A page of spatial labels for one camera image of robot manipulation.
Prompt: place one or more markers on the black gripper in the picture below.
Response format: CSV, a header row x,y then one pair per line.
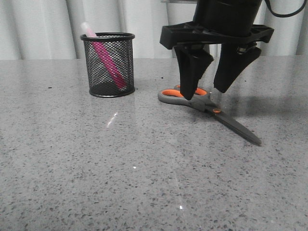
x,y
227,22

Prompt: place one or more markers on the grey orange handled scissors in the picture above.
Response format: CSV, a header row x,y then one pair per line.
x,y
201,101

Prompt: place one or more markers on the pink pen with clear cap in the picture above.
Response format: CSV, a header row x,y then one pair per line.
x,y
105,58

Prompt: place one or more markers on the black mesh pen cup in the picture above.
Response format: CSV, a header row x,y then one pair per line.
x,y
120,47

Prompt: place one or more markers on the light grey curtain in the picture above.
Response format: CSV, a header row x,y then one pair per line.
x,y
50,29

